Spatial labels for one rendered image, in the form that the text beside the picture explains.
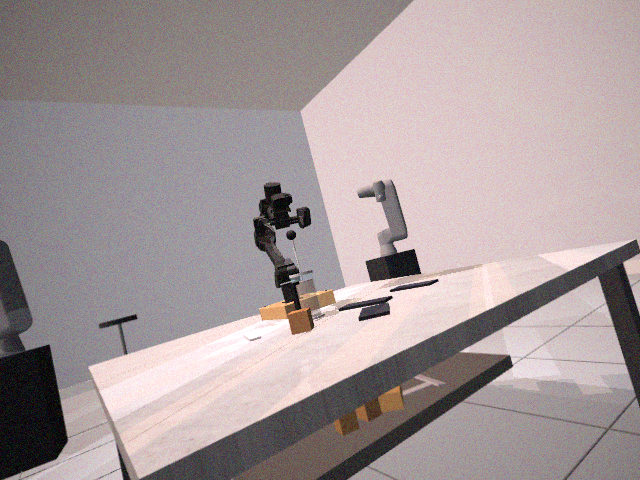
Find glass french press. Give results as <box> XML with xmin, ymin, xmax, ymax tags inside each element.
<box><xmin>286</xmin><ymin>230</ymin><xmax>325</xmax><ymax>320</ymax></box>

